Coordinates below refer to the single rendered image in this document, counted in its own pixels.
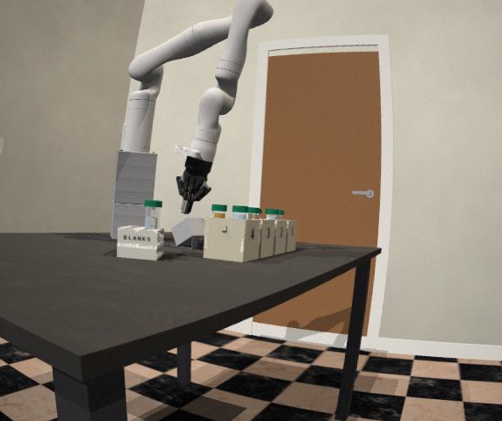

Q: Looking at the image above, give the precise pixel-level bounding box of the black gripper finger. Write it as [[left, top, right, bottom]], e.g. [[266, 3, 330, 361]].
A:
[[183, 177, 212, 214], [176, 175, 190, 213]]

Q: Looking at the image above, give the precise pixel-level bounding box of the cream tube adapter with holes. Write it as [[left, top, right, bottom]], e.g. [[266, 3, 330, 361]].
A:
[[204, 217, 261, 262]]

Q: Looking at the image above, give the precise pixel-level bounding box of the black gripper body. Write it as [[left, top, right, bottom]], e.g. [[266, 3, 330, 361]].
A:
[[183, 156, 213, 190]]

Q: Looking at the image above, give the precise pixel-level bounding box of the cream square bucket adapter with holes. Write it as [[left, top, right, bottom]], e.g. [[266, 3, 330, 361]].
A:
[[257, 219, 276, 259], [273, 220, 287, 255], [285, 220, 298, 253]]

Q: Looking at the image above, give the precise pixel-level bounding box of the white tube rack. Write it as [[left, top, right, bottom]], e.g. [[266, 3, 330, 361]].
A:
[[117, 225, 164, 260]]

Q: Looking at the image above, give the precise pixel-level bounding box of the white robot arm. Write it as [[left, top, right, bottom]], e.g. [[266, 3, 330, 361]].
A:
[[120, 0, 274, 162]]

